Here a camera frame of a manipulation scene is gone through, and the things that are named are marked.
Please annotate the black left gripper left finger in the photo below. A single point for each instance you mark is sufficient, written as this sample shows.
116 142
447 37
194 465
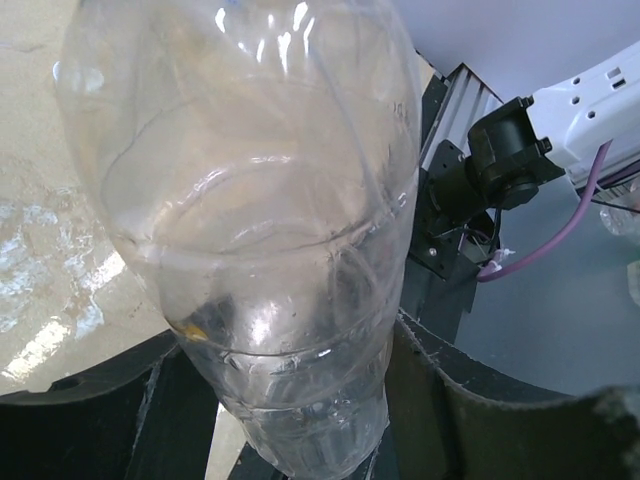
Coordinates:
145 413

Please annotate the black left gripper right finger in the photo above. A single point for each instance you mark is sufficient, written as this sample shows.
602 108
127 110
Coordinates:
453 417

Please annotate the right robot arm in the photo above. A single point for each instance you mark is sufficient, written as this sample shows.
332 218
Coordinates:
530 141

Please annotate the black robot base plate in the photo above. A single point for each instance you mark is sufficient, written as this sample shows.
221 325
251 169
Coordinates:
439 283

